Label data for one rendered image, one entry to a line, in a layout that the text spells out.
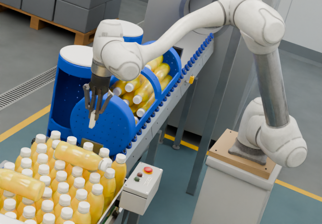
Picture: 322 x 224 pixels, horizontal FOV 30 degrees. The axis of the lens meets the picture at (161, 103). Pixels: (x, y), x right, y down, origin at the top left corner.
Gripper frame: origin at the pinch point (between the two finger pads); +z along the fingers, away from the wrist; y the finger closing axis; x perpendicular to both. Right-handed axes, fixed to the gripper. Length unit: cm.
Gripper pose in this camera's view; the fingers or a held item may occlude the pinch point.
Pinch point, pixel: (93, 119)
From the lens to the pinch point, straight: 240.1
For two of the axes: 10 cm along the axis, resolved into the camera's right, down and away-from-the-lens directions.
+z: -2.1, 8.8, 4.3
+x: -2.9, 3.6, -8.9
